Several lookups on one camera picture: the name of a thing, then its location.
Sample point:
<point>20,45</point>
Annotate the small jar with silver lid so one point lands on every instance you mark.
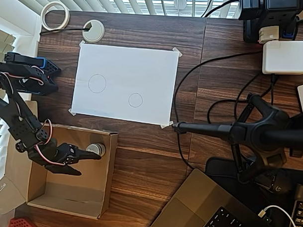
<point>99,147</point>

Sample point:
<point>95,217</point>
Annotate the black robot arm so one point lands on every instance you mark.
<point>21,129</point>

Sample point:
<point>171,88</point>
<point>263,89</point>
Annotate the open brown cardboard box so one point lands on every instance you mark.
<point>71,188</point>

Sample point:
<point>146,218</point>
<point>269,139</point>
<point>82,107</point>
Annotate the masking tape corner piece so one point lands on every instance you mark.
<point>82,43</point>
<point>166,125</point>
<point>72,112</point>
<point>178,52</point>

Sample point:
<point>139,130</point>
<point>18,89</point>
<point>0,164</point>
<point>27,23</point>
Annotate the red perforated base block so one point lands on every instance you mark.
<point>20,224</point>

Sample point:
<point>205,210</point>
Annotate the white paper sheet with circles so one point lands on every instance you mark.
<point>130,68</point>

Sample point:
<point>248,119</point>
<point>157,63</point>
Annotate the grey open laptop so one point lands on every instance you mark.
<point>188,209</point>

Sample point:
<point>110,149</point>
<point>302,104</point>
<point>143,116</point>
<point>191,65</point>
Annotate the white round desk grommet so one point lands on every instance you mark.
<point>94,35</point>

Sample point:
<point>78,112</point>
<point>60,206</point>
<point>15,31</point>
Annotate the beige masking tape roll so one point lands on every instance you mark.
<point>55,28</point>

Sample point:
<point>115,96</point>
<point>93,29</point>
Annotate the cream vertical blinds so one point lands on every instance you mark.
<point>145,3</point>
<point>3,39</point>

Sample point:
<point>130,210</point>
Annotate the black mouse pad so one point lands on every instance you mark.
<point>219,168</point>

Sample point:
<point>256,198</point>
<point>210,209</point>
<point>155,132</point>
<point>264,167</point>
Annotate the black tripod stand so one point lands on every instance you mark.
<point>260,137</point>

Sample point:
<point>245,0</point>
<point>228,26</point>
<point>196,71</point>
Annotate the black computer mouse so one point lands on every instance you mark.
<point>278,187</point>

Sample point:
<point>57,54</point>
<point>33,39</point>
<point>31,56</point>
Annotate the white square power adapter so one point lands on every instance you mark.
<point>285,57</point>

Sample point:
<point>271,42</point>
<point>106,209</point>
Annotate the black keyboard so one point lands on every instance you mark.
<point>301,216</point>

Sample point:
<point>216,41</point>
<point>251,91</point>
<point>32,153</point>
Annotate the black power strip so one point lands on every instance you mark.
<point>282,8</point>

